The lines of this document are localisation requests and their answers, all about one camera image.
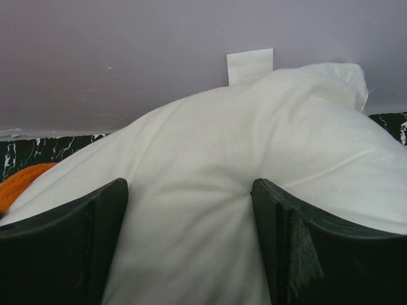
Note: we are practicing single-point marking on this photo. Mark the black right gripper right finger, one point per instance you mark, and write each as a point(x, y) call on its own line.
point(313, 257)

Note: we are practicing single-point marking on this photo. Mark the orange patterned plush pillowcase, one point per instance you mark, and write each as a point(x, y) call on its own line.
point(15, 185)

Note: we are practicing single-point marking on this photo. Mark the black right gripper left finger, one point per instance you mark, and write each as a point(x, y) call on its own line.
point(63, 255)

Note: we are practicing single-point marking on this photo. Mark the white pillow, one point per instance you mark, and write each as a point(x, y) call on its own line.
point(188, 235)

